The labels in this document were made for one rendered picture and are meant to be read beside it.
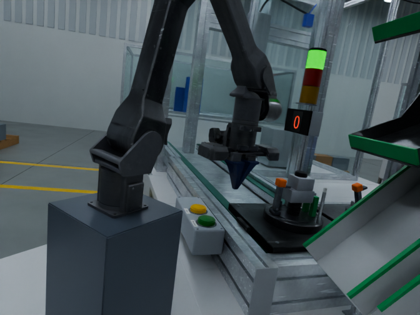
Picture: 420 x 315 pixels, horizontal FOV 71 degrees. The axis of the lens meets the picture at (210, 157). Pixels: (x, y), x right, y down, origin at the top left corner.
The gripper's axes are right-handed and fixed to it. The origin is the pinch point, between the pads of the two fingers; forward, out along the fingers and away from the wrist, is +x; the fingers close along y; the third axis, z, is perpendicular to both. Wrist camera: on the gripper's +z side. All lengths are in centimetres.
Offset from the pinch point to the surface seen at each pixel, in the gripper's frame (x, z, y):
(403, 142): -13.1, -29.4, -5.6
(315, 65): -28.9, 9.2, -29.3
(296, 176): -0.6, -5.1, -13.5
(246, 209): 10.9, 4.6, -8.4
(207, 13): -60, 97, -40
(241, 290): 18.8, -13.5, 5.4
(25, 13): -164, 871, 48
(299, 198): 4.2, -6.8, -14.0
